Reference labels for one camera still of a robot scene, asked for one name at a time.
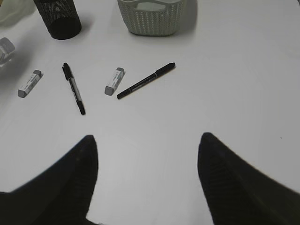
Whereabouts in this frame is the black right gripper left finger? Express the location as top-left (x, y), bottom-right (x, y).
top-left (0, 135), bottom-right (98, 225)

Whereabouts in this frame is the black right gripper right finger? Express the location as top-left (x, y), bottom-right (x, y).
top-left (197, 132), bottom-right (300, 225)

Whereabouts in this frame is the black marker pen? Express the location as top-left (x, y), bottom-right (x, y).
top-left (117, 62), bottom-right (176, 100)
top-left (62, 62), bottom-right (86, 115)

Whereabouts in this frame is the clear plastic water bottle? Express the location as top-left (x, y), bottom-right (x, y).
top-left (0, 37), bottom-right (15, 68)

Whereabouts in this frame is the grey white eraser right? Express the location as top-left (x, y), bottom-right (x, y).
top-left (105, 67), bottom-right (125, 96)

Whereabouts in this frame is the grey white eraser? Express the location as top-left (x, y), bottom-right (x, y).
top-left (17, 70), bottom-right (43, 98)
top-left (105, 67), bottom-right (125, 96)

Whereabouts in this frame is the grey white eraser middle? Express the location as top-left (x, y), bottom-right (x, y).
top-left (17, 70), bottom-right (43, 98)

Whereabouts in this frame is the black mesh pen holder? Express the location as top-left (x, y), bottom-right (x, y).
top-left (34, 0), bottom-right (82, 40)

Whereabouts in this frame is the pale green wavy plate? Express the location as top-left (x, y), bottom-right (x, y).
top-left (0, 0), bottom-right (36, 28)

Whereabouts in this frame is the pale green woven basket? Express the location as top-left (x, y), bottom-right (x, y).
top-left (118, 0), bottom-right (198, 37)

